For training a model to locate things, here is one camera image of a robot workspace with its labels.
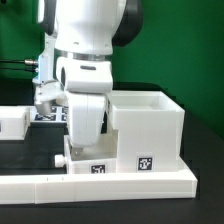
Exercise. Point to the white L-shaped fence wall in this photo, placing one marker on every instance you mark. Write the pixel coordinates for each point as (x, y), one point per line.
(99, 182)

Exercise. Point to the fiducial marker sheet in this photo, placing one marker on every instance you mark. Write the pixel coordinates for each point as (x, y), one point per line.
(58, 115)

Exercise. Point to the white drawer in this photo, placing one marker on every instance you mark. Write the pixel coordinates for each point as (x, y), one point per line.
(14, 122)
(98, 159)

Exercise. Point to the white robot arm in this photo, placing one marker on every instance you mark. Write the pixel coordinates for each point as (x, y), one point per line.
(75, 68)

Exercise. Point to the white drawer cabinet box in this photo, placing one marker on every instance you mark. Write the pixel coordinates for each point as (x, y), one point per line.
(149, 130)

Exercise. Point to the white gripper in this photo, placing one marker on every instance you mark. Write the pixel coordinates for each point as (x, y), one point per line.
(85, 118)

